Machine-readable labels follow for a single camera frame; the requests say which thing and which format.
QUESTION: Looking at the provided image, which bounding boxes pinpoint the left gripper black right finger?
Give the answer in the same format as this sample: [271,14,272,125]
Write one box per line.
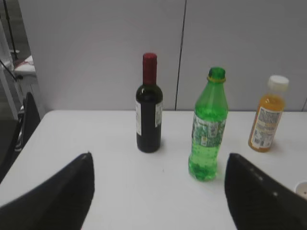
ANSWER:
[224,153,307,230]

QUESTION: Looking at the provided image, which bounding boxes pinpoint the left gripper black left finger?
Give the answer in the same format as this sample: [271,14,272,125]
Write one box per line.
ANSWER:
[0,152,95,230]

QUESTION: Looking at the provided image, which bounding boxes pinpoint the yellow paper cup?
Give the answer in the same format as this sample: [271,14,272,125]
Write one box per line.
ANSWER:
[295,180,307,200]

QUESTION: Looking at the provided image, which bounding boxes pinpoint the green sprite bottle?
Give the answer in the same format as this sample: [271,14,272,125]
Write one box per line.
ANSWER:
[188,67,228,181]

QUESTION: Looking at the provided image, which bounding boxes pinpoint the orange juice bottle white cap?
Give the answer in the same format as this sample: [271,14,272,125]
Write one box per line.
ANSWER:
[248,75,289,152]

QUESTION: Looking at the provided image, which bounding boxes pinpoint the black office chair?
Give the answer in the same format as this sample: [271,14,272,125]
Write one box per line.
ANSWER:
[0,92,41,181]

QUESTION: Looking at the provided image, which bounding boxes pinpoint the dark red wine bottle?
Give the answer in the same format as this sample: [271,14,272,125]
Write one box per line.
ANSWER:
[136,53,163,153]

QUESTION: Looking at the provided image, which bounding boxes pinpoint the white desk in background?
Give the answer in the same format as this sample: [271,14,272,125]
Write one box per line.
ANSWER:
[14,55,36,76]

